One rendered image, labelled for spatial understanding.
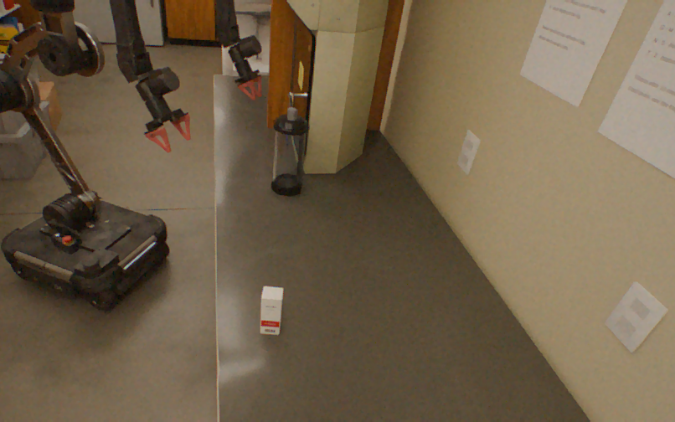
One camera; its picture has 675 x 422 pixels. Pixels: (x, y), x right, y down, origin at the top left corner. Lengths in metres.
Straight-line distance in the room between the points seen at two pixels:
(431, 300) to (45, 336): 1.78
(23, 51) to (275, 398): 1.81
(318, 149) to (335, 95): 0.19
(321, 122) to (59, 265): 1.42
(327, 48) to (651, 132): 0.84
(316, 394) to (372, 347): 0.16
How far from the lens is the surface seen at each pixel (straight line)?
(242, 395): 0.87
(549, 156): 1.07
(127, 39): 1.35
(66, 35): 1.91
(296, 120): 1.27
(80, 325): 2.34
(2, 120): 3.32
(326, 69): 1.34
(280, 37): 1.68
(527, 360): 1.07
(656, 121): 0.90
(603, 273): 0.98
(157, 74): 1.34
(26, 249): 2.45
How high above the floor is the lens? 1.68
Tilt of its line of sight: 34 degrees down
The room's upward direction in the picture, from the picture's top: 9 degrees clockwise
